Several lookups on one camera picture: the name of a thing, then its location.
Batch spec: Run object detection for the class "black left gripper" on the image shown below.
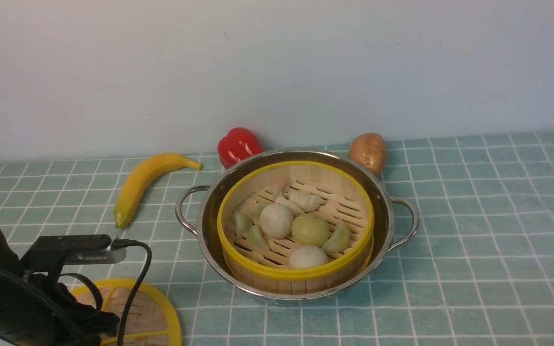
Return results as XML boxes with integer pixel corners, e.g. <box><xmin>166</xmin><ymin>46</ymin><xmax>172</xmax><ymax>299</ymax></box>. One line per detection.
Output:
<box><xmin>43</xmin><ymin>281</ymin><xmax>120</xmax><ymax>346</ymax></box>

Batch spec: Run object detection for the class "woven bamboo steamer lid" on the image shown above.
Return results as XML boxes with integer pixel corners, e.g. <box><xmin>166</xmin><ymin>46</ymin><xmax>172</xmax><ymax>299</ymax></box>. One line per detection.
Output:
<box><xmin>95</xmin><ymin>278</ymin><xmax>183</xmax><ymax>346</ymax></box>

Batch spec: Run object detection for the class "bamboo steamer basket yellow rim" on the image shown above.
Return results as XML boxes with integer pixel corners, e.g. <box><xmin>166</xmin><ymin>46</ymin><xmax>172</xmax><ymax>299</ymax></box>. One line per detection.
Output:
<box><xmin>217</xmin><ymin>160</ymin><xmax>378</xmax><ymax>294</ymax></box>

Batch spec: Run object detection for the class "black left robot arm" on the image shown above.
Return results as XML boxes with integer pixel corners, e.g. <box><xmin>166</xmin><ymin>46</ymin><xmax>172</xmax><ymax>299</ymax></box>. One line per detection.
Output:
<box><xmin>0</xmin><ymin>229</ymin><xmax>120</xmax><ymax>346</ymax></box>

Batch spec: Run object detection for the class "stainless steel pot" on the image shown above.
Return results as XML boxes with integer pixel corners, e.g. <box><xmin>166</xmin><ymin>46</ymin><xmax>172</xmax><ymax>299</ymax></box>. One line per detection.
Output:
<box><xmin>176</xmin><ymin>148</ymin><xmax>419</xmax><ymax>302</ymax></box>

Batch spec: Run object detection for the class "yellow banana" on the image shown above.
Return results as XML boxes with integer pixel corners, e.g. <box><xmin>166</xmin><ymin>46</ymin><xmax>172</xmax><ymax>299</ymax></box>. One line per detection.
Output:
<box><xmin>113</xmin><ymin>152</ymin><xmax>202</xmax><ymax>230</ymax></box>

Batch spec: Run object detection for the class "green dumpling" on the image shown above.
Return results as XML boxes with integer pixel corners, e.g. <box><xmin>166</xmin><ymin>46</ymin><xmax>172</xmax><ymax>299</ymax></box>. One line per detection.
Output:
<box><xmin>233</xmin><ymin>212</ymin><xmax>253</xmax><ymax>239</ymax></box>
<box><xmin>321</xmin><ymin>221</ymin><xmax>350</xmax><ymax>253</ymax></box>
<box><xmin>245</xmin><ymin>225</ymin><xmax>270</xmax><ymax>250</ymax></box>

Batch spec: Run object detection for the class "white round bun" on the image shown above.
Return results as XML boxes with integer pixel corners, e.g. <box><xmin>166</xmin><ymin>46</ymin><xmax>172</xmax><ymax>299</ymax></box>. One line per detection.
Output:
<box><xmin>288</xmin><ymin>245</ymin><xmax>329</xmax><ymax>269</ymax></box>
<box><xmin>260</xmin><ymin>203</ymin><xmax>294</xmax><ymax>239</ymax></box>

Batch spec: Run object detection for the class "red bell pepper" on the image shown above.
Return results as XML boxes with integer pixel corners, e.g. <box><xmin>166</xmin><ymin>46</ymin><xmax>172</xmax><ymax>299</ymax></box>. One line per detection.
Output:
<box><xmin>217</xmin><ymin>127</ymin><xmax>264</xmax><ymax>169</ymax></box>

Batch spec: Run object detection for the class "pink dumpling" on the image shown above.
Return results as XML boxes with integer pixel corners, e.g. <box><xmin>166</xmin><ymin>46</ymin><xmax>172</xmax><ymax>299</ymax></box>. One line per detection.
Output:
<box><xmin>268</xmin><ymin>176</ymin><xmax>290</xmax><ymax>196</ymax></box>

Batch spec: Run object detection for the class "green round bun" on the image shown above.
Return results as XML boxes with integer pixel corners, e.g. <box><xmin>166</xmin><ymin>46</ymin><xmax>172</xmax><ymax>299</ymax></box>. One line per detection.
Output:
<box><xmin>291</xmin><ymin>214</ymin><xmax>331</xmax><ymax>247</ymax></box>

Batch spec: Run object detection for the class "white pleated dumpling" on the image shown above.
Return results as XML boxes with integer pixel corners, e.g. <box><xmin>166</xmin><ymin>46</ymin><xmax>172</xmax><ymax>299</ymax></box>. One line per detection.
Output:
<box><xmin>288</xmin><ymin>190</ymin><xmax>325</xmax><ymax>213</ymax></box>

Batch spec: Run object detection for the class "brown potato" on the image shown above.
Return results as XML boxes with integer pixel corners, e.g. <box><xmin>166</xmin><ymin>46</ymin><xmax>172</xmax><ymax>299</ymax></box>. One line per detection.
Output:
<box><xmin>349</xmin><ymin>132</ymin><xmax>389</xmax><ymax>176</ymax></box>

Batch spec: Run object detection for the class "teal checkered tablecloth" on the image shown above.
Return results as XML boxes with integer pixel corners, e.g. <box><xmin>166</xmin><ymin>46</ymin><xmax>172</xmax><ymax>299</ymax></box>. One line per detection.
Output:
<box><xmin>0</xmin><ymin>130</ymin><xmax>554</xmax><ymax>346</ymax></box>

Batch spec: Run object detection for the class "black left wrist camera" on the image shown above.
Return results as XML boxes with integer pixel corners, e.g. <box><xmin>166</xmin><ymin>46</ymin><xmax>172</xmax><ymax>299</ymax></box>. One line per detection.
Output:
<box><xmin>20</xmin><ymin>234</ymin><xmax>126</xmax><ymax>275</ymax></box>

